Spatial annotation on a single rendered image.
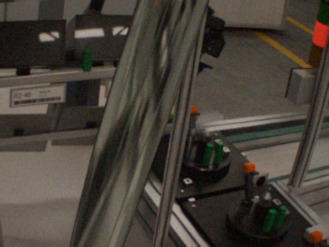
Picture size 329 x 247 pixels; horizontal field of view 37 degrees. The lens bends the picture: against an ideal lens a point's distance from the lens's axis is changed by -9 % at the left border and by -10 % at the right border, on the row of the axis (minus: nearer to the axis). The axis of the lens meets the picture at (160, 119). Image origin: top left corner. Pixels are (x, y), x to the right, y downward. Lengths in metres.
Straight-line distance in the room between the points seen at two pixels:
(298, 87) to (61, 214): 0.60
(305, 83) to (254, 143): 0.38
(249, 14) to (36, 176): 4.56
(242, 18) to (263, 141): 4.21
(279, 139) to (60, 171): 0.62
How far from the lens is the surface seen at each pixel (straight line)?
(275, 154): 1.44
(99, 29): 0.81
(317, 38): 1.10
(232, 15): 5.52
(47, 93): 0.74
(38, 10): 4.12
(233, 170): 1.21
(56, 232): 1.13
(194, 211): 1.06
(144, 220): 1.15
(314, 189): 1.29
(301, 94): 1.12
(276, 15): 5.87
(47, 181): 1.28
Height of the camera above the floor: 1.60
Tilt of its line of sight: 28 degrees down
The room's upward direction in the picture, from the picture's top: 8 degrees clockwise
